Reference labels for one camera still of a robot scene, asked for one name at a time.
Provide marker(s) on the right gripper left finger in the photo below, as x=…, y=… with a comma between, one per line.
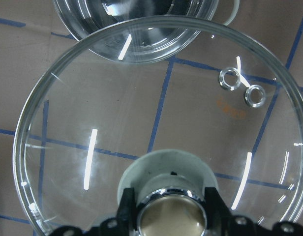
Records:
x=124, y=222

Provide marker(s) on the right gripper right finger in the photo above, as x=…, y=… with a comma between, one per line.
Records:
x=221, y=222

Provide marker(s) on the glass pot lid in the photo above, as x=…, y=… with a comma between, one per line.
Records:
x=223, y=112

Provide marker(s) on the pale green cooking pot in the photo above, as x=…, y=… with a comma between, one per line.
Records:
x=132, y=31

